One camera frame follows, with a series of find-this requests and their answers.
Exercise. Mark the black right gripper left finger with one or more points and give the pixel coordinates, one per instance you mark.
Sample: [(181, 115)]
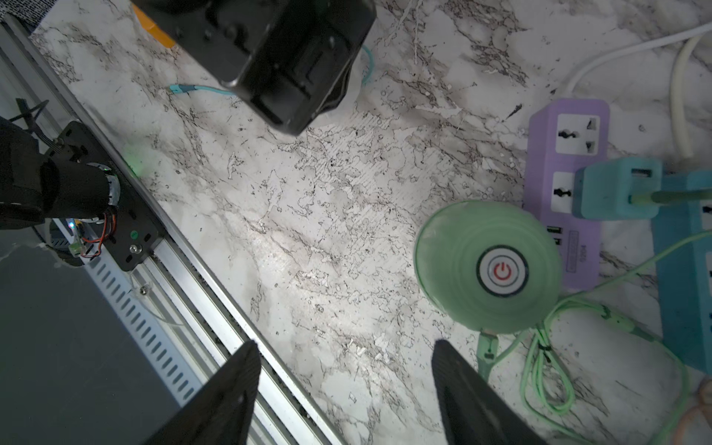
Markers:
[(221, 412)]

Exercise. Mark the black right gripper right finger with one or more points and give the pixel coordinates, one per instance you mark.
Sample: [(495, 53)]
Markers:
[(472, 412)]

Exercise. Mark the light green meat grinder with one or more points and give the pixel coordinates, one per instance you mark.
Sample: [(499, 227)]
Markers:
[(490, 266)]

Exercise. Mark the teal power strip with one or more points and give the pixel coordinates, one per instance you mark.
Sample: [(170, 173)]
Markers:
[(684, 281)]

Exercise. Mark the teal usb adapter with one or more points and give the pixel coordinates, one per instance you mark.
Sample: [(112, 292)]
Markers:
[(603, 191)]

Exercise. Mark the purple power strip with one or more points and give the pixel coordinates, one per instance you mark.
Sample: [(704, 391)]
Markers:
[(565, 137)]

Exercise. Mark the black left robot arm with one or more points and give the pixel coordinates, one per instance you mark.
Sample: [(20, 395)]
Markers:
[(289, 61)]

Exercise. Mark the orange power strip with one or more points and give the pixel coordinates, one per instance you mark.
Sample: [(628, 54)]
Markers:
[(151, 28)]

